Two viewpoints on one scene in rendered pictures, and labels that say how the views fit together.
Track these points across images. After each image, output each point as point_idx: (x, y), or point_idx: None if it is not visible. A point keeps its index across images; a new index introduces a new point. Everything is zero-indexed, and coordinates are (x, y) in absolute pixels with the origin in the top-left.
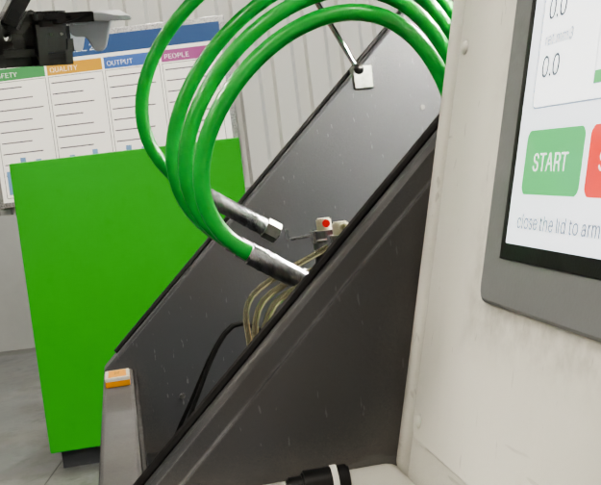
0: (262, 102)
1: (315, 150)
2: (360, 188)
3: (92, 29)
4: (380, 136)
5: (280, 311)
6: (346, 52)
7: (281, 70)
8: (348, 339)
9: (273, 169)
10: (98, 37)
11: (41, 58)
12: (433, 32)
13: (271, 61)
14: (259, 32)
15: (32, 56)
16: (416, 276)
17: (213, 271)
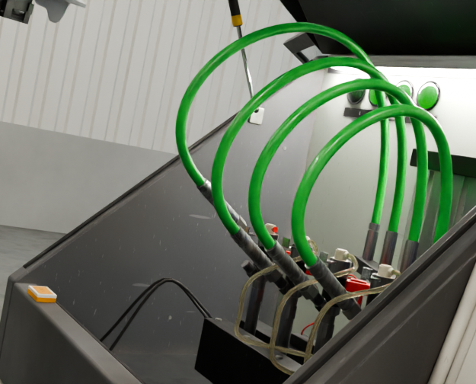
0: None
1: (212, 156)
2: (231, 191)
3: (54, 4)
4: (253, 159)
5: (365, 320)
6: (251, 94)
7: (5, 35)
8: (404, 350)
9: (180, 161)
10: (56, 11)
11: (6, 11)
12: (421, 133)
13: (0, 26)
14: (332, 97)
15: None
16: (449, 316)
17: (118, 225)
